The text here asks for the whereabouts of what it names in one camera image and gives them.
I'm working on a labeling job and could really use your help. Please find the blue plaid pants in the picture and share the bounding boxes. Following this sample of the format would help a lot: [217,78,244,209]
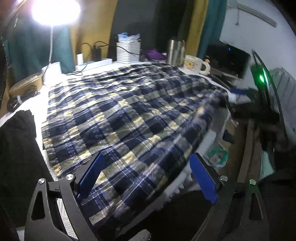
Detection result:
[42,63,228,226]

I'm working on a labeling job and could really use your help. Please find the black garment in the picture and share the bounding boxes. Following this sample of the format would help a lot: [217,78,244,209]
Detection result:
[0,110,53,227]

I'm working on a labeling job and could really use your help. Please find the black electronics box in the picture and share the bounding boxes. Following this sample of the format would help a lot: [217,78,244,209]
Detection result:
[205,43,250,78]

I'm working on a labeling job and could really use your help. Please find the cream bear mug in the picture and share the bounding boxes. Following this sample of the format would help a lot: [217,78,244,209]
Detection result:
[184,55,211,75]

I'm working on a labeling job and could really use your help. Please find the steel travel tumbler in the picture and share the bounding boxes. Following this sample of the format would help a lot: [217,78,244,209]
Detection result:
[166,38,185,66]

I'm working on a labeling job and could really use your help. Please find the brown lidded container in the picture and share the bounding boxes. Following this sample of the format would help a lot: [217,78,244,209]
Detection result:
[9,72,43,97]

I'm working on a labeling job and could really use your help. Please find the purple cloth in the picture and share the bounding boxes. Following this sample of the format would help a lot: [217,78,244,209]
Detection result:
[140,49,166,60]

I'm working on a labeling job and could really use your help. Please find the white power strip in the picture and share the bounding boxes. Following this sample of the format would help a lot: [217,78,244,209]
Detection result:
[75,58,113,72]

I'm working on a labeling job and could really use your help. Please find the white usb charger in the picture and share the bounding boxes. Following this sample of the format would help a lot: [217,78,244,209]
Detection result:
[76,53,84,65]

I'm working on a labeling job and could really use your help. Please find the black power adapter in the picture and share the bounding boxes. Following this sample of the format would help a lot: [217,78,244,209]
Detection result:
[92,45,101,62]

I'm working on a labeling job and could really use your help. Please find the white lattice basket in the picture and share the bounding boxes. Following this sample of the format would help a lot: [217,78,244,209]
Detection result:
[116,42,141,64]

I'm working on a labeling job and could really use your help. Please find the blue face masks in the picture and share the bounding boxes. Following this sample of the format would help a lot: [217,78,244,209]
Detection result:
[117,33,140,43]

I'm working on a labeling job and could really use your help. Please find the teal curtain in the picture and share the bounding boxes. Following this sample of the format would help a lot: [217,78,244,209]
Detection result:
[4,22,76,82]

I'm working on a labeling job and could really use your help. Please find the yellow curtain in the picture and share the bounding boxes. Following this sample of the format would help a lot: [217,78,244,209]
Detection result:
[70,0,117,64]

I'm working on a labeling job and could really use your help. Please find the white desk lamp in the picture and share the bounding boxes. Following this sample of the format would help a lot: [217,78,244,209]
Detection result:
[32,1,81,84]

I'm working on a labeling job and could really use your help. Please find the coiled black cable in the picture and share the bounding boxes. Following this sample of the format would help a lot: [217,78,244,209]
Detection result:
[6,85,41,113]

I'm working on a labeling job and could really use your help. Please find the black power cable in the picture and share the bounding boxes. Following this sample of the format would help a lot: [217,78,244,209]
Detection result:
[66,41,142,76]

